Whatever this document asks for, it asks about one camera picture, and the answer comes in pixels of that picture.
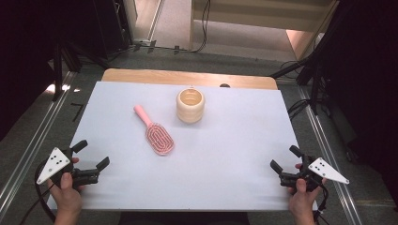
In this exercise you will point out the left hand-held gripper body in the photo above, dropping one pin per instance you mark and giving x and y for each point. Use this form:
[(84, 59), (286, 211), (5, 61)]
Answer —
[(54, 164)]

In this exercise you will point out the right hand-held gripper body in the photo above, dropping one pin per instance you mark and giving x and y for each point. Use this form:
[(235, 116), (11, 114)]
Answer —
[(325, 170)]

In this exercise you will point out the pink hairbrush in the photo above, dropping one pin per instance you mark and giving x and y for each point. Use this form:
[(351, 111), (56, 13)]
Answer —
[(159, 142)]

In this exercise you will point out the cream ribbed cup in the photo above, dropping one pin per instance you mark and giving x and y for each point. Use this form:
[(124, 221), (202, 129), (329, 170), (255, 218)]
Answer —
[(190, 114)]

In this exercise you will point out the person's left hand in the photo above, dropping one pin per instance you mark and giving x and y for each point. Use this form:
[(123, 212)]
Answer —
[(67, 198)]

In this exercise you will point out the person's right hand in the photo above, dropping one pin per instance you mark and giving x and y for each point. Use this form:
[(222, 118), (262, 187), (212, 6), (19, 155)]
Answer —
[(302, 201)]

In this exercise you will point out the white table mat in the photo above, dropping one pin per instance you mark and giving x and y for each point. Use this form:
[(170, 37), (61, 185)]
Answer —
[(219, 162)]

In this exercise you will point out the black tripod stand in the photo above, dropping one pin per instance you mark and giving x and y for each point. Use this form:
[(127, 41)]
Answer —
[(315, 90), (57, 72)]

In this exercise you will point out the wooden table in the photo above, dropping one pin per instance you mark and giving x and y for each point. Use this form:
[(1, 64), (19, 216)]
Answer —
[(156, 76)]

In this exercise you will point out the dark curtain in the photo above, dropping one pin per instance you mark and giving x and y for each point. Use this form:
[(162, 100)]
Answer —
[(369, 62), (25, 47)]

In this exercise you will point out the light wooden cabinet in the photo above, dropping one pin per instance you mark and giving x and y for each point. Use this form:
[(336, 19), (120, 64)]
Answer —
[(250, 12)]

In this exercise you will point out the metal floor track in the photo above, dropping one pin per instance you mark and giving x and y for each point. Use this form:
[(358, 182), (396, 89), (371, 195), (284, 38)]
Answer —
[(156, 20)]

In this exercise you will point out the aluminium floor rail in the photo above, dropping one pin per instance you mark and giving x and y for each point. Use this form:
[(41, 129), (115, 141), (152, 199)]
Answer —
[(328, 156), (34, 140)]

